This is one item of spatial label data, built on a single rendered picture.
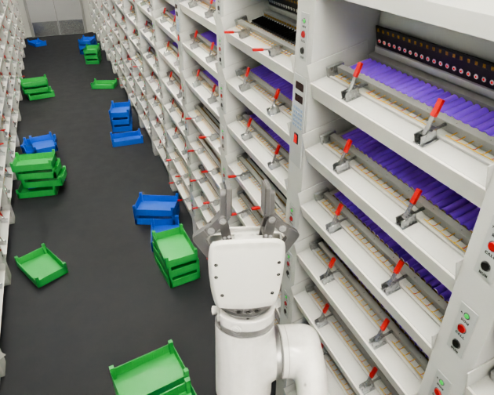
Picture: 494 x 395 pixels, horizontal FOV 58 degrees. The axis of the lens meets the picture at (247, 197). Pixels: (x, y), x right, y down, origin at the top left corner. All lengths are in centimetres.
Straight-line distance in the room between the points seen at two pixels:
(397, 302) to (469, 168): 41
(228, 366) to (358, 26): 95
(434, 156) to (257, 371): 52
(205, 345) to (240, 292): 192
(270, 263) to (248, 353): 13
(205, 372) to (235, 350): 177
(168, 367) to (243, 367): 160
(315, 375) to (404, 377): 63
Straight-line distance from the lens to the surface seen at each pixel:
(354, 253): 126
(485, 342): 96
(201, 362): 245
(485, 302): 91
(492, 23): 80
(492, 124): 97
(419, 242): 101
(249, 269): 58
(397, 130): 100
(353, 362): 152
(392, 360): 129
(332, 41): 126
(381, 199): 112
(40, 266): 323
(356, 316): 137
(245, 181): 194
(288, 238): 59
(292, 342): 66
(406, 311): 114
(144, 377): 223
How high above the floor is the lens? 194
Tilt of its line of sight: 33 degrees down
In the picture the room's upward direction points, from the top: straight up
